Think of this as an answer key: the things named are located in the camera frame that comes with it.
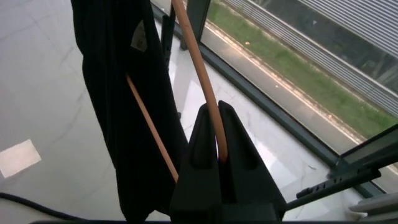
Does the black cable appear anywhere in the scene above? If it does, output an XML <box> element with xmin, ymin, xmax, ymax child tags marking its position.
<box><xmin>0</xmin><ymin>192</ymin><xmax>85</xmax><ymax>222</ymax></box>

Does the black clothes rack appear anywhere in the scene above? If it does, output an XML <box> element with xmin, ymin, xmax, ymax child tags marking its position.
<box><xmin>160</xmin><ymin>14</ymin><xmax>382</xmax><ymax>212</ymax></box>

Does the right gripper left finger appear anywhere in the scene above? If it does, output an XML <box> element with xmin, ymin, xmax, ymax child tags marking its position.
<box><xmin>169</xmin><ymin>103</ymin><xmax>222</xmax><ymax>220</ymax></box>

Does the window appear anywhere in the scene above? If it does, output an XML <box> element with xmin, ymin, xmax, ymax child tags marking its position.
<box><xmin>150</xmin><ymin>0</ymin><xmax>398</xmax><ymax>200</ymax></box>

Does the beige curtain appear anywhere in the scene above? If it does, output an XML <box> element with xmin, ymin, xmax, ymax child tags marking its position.
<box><xmin>348</xmin><ymin>192</ymin><xmax>398</xmax><ymax>222</ymax></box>

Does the black t-shirt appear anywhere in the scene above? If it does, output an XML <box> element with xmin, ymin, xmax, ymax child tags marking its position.
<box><xmin>70</xmin><ymin>0</ymin><xmax>189</xmax><ymax>222</ymax></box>

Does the pink clothes hanger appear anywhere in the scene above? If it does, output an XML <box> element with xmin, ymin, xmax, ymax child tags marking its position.
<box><xmin>126</xmin><ymin>0</ymin><xmax>229</xmax><ymax>183</ymax></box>

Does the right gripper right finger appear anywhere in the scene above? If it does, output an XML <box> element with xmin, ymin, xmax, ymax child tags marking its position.
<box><xmin>218</xmin><ymin>100</ymin><xmax>287</xmax><ymax>220</ymax></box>

